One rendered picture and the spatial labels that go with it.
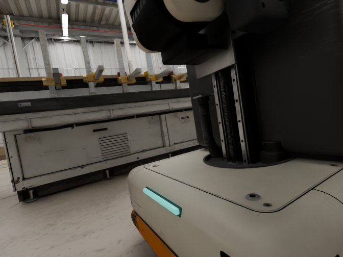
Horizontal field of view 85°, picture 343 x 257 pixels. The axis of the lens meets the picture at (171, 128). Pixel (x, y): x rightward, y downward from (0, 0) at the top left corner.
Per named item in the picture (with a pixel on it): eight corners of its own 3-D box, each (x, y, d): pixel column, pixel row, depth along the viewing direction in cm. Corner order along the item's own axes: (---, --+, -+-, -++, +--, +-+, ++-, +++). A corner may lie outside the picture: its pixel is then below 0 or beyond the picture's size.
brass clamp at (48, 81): (66, 83, 130) (65, 76, 129) (43, 84, 123) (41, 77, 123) (66, 85, 135) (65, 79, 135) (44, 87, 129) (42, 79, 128)
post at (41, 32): (57, 100, 128) (43, 29, 125) (51, 101, 126) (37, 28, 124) (57, 101, 131) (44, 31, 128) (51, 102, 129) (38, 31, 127)
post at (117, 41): (129, 98, 152) (119, 37, 149) (125, 98, 150) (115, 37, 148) (128, 98, 155) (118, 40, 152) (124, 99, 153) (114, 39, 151)
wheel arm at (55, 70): (59, 74, 107) (58, 66, 107) (52, 74, 106) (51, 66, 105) (62, 90, 145) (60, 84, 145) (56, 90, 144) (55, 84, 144)
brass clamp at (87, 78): (103, 80, 142) (102, 73, 141) (84, 81, 135) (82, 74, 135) (102, 82, 147) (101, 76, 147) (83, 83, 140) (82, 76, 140)
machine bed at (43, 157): (337, 114, 377) (332, 70, 372) (15, 206, 132) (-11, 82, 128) (299, 117, 437) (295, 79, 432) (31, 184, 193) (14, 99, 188)
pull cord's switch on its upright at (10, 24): (35, 116, 211) (16, 15, 205) (19, 118, 204) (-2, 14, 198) (36, 117, 218) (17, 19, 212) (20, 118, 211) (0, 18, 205)
